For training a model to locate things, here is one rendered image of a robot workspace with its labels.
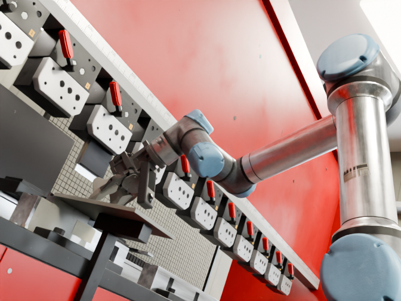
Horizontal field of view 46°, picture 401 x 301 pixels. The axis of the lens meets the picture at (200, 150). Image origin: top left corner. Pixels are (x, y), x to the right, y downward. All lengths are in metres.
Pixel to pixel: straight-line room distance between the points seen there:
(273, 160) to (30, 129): 1.00
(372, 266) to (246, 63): 1.37
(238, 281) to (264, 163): 2.32
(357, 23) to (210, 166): 3.28
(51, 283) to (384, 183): 0.71
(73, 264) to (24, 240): 0.16
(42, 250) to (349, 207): 0.63
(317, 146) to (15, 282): 0.69
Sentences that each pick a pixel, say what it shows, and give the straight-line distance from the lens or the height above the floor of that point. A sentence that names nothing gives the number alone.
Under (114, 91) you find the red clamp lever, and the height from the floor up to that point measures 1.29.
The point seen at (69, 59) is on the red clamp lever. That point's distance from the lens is 1.16.
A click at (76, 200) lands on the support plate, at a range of 1.16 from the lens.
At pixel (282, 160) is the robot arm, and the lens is 1.10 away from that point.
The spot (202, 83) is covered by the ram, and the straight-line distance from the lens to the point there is 1.67.
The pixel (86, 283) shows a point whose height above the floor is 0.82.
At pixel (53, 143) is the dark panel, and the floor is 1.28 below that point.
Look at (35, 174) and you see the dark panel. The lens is 1.85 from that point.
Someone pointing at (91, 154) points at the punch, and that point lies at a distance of 1.30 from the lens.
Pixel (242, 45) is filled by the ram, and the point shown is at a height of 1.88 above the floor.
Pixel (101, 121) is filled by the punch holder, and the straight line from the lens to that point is 1.27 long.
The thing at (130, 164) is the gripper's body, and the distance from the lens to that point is 1.18.
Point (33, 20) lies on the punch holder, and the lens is 1.14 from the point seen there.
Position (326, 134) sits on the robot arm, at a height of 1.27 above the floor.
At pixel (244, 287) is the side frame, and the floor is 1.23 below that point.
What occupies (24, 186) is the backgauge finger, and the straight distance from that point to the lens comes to 1.42.
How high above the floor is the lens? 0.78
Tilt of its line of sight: 21 degrees up
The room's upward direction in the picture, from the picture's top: 20 degrees clockwise
